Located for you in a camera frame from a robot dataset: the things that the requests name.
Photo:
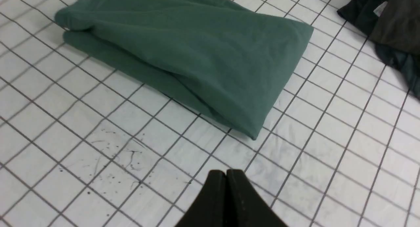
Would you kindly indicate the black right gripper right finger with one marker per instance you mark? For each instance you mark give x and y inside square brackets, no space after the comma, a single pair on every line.
[244,206]

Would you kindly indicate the green long sleeve shirt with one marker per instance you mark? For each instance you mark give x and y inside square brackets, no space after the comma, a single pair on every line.
[223,60]

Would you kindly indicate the white grid tablecloth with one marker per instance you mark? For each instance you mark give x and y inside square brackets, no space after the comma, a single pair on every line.
[82,145]

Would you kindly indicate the dark grey garment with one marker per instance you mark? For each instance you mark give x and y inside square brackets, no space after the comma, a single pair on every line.
[398,25]

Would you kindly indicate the dark green garment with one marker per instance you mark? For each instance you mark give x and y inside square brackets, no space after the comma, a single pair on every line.
[360,13]

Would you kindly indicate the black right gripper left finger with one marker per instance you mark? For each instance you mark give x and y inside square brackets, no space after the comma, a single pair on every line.
[207,210]

